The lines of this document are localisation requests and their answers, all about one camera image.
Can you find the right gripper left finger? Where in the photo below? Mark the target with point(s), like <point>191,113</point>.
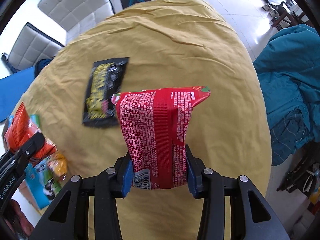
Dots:
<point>67,215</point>

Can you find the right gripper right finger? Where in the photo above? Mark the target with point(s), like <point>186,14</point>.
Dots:
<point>251,215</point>

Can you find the orange snack packet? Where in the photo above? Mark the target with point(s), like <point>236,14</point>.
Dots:
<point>21,128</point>

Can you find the red snack packet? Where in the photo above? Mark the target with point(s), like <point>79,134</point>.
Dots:
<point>154,124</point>

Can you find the open cardboard box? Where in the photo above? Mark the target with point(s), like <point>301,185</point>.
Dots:
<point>42,184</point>

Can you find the yellow cartoon snack packet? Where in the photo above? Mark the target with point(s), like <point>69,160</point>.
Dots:
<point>57,163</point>

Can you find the blue foam mat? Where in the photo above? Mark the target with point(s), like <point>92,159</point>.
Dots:
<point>12,88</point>

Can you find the dark blue cloth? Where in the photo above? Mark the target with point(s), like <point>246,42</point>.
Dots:
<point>40,65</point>

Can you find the left white padded chair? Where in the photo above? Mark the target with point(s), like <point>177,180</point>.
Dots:
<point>31,46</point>

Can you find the white padded chair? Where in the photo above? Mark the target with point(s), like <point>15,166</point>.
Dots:
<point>31,46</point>
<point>76,16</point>

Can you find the black yellow snack packet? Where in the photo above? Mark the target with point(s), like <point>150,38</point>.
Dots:
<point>105,80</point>

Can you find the teal blanket pile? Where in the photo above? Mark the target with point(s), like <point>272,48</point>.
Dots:
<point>288,72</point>

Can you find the right white padded chair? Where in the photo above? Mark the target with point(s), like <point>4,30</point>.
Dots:
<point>76,16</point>

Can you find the yellow tablecloth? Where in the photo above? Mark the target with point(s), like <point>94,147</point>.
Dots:
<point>169,43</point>

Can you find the dark wooden chair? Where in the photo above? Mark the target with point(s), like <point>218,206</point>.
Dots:
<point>285,18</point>

